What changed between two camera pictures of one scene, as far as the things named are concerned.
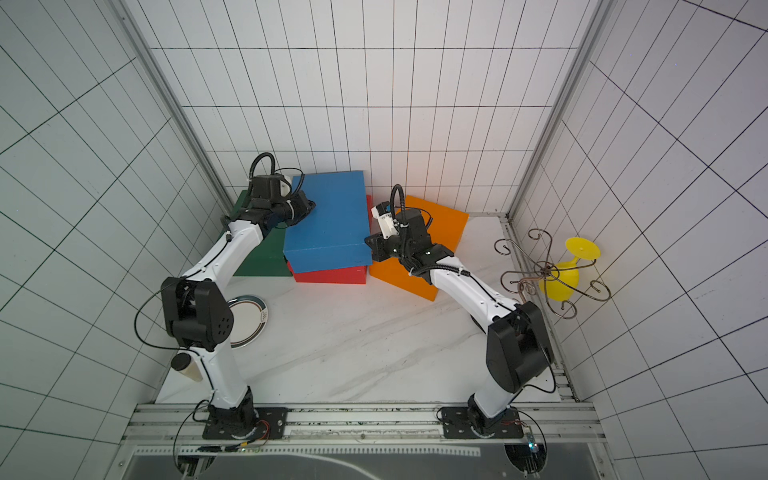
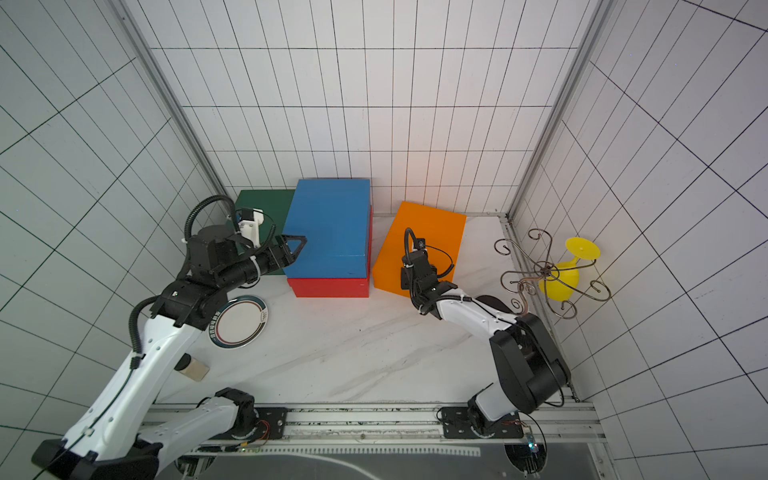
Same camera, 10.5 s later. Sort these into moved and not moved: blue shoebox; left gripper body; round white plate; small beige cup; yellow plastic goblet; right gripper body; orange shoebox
Moved: left gripper body; right gripper body; blue shoebox
Not moved: orange shoebox; small beige cup; yellow plastic goblet; round white plate
